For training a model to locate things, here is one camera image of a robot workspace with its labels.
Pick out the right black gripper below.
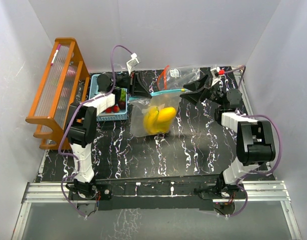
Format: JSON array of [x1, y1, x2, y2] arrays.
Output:
[[180, 73, 225, 107]]

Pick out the red zip clear bag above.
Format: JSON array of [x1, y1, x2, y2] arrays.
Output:
[[157, 65, 202, 91]]

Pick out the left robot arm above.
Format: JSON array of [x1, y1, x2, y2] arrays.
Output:
[[64, 71, 152, 200]]

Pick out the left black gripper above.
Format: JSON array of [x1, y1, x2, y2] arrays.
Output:
[[112, 71, 153, 100]]

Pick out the blue zip clear bag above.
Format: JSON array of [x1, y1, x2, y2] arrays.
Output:
[[129, 88, 186, 137]]

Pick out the pink white marker pen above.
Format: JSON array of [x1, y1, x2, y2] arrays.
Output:
[[50, 44, 61, 66]]

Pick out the aluminium frame rail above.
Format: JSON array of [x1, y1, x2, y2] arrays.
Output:
[[12, 180, 302, 240]]

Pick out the red fake strawberries bunch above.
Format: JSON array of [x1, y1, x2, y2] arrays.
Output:
[[105, 104, 120, 114]]

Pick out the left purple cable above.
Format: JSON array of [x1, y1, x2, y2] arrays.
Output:
[[57, 44, 134, 218]]

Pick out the black base bar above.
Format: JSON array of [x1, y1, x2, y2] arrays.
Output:
[[65, 175, 246, 215]]

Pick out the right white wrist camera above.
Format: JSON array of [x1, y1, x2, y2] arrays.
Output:
[[210, 66, 225, 86]]

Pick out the light blue plastic basket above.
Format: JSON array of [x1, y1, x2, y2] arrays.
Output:
[[88, 73, 128, 122]]

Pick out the orange wooden rack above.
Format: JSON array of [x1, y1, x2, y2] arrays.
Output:
[[25, 37, 90, 150]]

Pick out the green fake grapes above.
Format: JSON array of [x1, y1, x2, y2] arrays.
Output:
[[120, 88, 127, 102]]

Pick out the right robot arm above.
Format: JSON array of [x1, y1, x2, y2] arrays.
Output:
[[181, 75, 282, 199]]

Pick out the dark red fake plum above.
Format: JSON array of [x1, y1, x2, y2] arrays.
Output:
[[118, 101, 127, 110]]

